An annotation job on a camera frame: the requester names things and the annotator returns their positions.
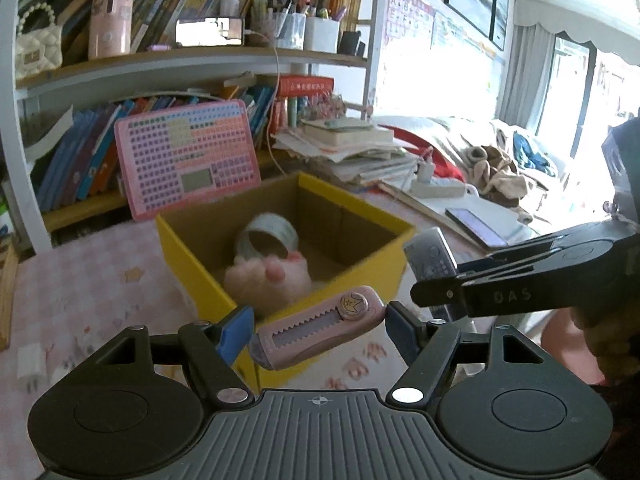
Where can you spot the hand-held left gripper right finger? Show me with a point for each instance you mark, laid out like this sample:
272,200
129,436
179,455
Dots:
400,327

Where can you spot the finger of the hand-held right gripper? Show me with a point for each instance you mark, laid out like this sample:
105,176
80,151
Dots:
440,291
525,246

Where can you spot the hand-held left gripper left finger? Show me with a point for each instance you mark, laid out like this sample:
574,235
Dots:
237,330

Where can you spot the grey remote control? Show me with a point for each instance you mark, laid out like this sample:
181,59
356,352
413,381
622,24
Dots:
430,257

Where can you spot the pink plush paw toy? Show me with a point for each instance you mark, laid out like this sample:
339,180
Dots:
270,280

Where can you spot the pink utility knife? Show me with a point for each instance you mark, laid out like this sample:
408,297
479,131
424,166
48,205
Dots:
320,325

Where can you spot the yellow cardboard box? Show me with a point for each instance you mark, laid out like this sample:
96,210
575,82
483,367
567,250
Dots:
185,245

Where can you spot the wide clear tape roll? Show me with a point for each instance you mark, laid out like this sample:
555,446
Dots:
280,227

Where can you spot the white charger adapter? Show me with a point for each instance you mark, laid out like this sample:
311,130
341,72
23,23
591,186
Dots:
31,365

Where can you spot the person's right hand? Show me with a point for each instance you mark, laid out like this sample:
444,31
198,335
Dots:
612,345

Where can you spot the dark smartphone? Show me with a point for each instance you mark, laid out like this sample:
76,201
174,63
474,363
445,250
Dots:
472,227

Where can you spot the beige clothes pile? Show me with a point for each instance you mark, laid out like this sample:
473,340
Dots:
495,172

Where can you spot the blue cloth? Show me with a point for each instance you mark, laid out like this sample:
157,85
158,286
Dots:
530,152

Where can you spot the white power strip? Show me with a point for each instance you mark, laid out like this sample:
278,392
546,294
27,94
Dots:
440,190

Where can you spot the red cloth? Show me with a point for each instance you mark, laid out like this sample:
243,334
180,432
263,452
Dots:
442,157

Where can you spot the white plugged charger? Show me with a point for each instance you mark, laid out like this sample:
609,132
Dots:
425,167

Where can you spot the grey curtain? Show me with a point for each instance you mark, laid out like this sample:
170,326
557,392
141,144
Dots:
525,80

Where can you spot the stack of books and papers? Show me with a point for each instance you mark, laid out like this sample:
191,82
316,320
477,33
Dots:
350,145

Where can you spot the pink learning board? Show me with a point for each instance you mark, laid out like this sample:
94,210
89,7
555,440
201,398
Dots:
200,135

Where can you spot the colourful paper flower craft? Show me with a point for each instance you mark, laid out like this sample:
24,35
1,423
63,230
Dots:
325,107

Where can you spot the wooden chessboard box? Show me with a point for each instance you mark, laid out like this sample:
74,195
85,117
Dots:
6,300

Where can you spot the row of blue books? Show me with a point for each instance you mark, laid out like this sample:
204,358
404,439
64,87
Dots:
85,150

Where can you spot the red box on shelf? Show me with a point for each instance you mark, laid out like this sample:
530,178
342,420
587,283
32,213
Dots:
305,85

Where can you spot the white bookshelf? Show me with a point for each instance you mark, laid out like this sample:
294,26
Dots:
20,185

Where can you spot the black pen holder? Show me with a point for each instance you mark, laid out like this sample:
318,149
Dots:
351,42

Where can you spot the white pen holder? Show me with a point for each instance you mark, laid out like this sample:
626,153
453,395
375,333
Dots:
321,35

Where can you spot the clear pen holder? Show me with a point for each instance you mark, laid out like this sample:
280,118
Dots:
280,27

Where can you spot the white plastic bottle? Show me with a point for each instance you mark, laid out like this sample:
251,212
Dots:
230,2

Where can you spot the row of colourful upright books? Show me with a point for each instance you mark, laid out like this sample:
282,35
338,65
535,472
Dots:
175,5

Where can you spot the pink cylindrical device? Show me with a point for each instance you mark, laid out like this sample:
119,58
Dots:
111,15

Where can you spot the white quilted handbag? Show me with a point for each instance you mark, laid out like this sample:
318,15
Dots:
37,50

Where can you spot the pink wall poster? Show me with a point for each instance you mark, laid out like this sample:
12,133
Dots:
407,15

